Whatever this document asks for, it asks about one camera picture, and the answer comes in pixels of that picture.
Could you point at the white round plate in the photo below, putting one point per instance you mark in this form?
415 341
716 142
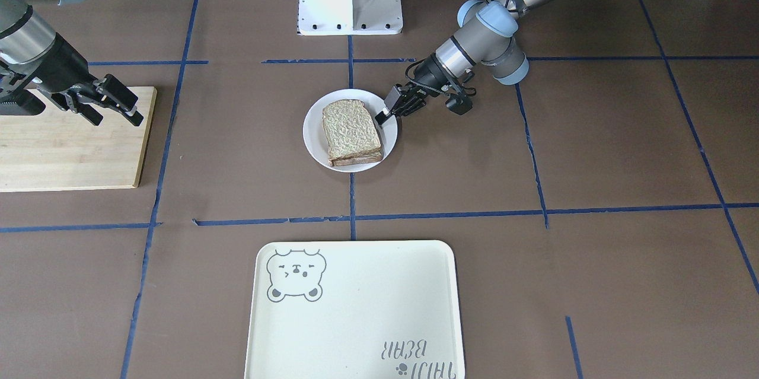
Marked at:
314 137

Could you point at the wooden cutting board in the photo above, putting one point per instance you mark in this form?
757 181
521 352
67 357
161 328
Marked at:
57 151

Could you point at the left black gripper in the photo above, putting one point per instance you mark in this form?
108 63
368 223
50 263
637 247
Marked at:
426 75

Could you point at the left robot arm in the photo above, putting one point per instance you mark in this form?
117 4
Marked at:
486 37

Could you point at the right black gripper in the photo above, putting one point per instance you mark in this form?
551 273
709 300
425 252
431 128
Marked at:
59 67

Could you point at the cream bear tray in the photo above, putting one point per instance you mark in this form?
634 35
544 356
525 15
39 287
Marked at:
355 309

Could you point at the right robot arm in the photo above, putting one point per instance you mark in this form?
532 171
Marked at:
34 53

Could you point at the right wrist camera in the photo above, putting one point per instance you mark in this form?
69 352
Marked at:
16 99

